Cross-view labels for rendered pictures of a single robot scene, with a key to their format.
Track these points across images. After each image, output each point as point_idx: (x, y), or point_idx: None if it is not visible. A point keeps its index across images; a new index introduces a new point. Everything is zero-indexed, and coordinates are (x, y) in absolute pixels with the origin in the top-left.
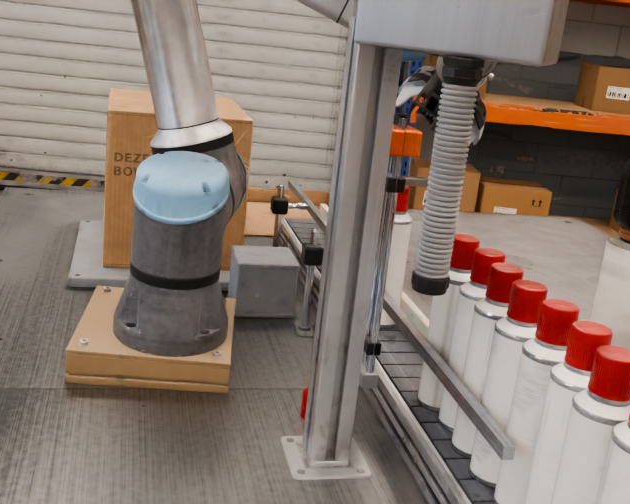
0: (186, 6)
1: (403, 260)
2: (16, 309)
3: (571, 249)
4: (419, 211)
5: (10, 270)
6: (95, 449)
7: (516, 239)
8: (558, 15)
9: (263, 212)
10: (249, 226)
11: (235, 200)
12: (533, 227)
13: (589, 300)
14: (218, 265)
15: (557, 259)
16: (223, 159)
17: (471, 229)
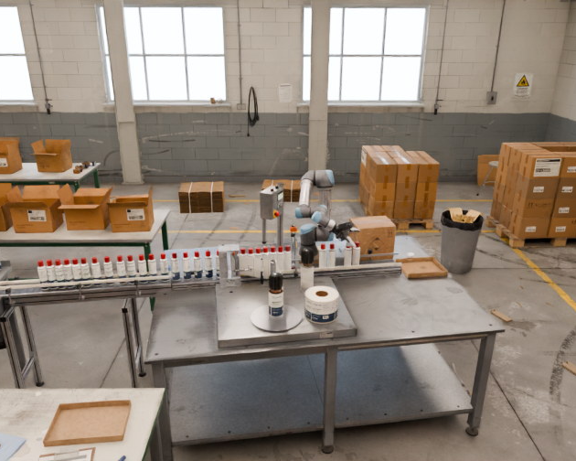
0: (321, 201)
1: (320, 258)
2: (325, 246)
3: (440, 316)
4: (464, 292)
5: (346, 243)
6: None
7: (442, 306)
8: (263, 213)
9: (423, 265)
10: (404, 263)
11: (317, 236)
12: (468, 314)
13: (378, 308)
14: (305, 243)
15: (421, 311)
16: (320, 229)
17: (447, 299)
